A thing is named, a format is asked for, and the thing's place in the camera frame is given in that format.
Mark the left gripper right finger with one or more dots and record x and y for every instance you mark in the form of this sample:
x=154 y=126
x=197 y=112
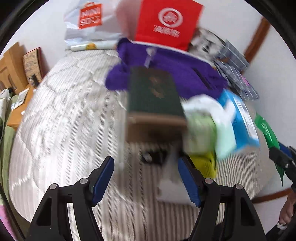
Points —
x=241 y=221

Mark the beige canvas backpack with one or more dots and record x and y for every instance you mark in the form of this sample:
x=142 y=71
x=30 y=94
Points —
x=205 y=44

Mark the yellow black pouch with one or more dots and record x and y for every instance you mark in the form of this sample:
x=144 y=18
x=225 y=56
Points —
x=206 y=163

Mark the white and mint socks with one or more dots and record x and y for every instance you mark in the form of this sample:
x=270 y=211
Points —
x=225 y=142

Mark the dark green hardcover book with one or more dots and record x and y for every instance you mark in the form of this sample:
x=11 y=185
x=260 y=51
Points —
x=154 y=110

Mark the green tissue pack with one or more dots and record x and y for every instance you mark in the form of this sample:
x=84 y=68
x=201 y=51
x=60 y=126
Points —
x=201 y=135

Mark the wooden headboard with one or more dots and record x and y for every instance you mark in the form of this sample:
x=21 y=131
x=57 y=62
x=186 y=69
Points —
x=12 y=74

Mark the purple knitted sweater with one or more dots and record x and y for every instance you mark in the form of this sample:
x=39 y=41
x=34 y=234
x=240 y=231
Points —
x=191 y=75

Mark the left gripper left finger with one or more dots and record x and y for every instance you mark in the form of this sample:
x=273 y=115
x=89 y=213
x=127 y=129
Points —
x=51 y=220

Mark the red paper shopping bag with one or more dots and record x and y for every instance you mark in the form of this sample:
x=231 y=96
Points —
x=169 y=23

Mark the white Miniso plastic bag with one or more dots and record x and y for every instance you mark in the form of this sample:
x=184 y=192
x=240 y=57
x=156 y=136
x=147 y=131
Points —
x=92 y=21

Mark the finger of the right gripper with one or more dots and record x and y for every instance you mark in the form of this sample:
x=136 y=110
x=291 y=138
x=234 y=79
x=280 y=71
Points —
x=285 y=160

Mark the grey checkered cloth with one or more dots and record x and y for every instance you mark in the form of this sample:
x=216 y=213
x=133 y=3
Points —
x=230 y=63

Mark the white leaflet on table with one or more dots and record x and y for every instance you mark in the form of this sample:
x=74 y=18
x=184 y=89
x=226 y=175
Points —
x=21 y=99

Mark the wooden bedside table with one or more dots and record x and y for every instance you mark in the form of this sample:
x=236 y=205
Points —
x=16 y=115

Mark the blue cardboard box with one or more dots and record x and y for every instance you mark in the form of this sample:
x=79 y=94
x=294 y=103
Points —
x=243 y=126

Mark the person right hand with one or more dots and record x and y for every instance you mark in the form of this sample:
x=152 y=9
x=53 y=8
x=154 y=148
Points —
x=287 y=212

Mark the brown patterned notebook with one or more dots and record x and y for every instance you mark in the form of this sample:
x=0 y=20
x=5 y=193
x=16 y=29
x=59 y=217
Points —
x=32 y=64

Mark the brown wooden door frame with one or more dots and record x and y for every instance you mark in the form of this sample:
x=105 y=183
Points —
x=257 y=39

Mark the green snack wrapper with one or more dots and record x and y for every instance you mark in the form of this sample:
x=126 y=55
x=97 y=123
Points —
x=267 y=131

